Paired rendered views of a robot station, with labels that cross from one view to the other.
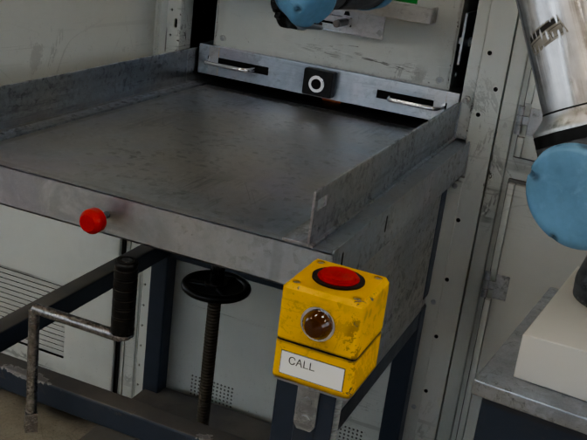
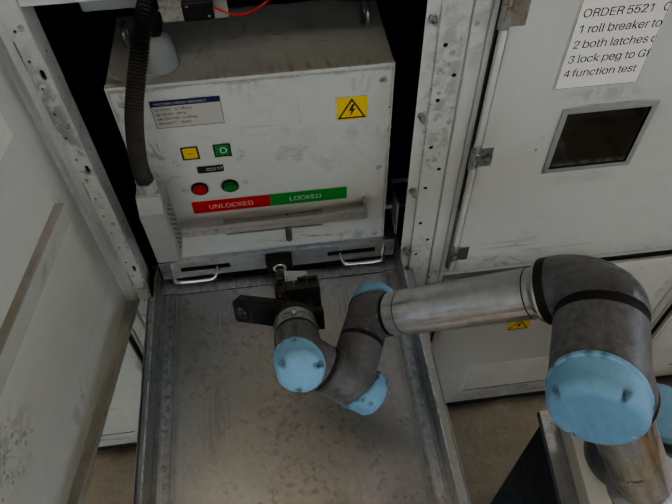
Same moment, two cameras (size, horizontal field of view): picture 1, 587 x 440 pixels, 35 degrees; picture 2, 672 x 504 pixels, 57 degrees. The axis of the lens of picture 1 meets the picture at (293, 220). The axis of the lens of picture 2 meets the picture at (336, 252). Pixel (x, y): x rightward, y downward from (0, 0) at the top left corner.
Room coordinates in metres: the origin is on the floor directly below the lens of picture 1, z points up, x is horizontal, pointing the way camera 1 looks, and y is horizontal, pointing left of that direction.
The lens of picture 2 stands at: (0.96, 0.25, 2.03)
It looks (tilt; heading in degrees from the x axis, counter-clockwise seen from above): 52 degrees down; 333
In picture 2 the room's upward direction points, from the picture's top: 2 degrees counter-clockwise
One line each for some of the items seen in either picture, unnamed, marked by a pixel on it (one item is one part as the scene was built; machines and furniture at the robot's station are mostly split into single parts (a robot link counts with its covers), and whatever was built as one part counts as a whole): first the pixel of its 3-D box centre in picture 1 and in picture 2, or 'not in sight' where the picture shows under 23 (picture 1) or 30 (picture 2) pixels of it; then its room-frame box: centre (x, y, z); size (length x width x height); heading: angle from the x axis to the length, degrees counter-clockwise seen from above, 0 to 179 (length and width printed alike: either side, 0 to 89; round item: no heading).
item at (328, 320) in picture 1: (315, 326); not in sight; (0.76, -0.03, 0.87); 0.03 x 0.01 x 0.03; 69
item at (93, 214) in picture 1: (97, 218); not in sight; (1.10, 0.25, 0.82); 0.04 x 0.03 x 0.03; 159
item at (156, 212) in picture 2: not in sight; (160, 219); (1.81, 0.20, 1.14); 0.08 x 0.05 x 0.17; 159
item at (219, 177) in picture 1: (228, 159); (295, 426); (1.44, 0.11, 0.82); 0.68 x 0.62 x 0.06; 159
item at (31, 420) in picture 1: (77, 349); not in sight; (1.11, 0.27, 0.63); 0.17 x 0.03 x 0.30; 68
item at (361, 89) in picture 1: (326, 80); (278, 251); (1.81, -0.03, 0.89); 0.54 x 0.05 x 0.06; 69
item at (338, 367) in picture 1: (331, 326); not in sight; (0.81, -0.05, 0.85); 0.08 x 0.08 x 0.10; 69
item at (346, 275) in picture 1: (338, 281); not in sight; (0.81, -0.05, 0.90); 0.04 x 0.04 x 0.02
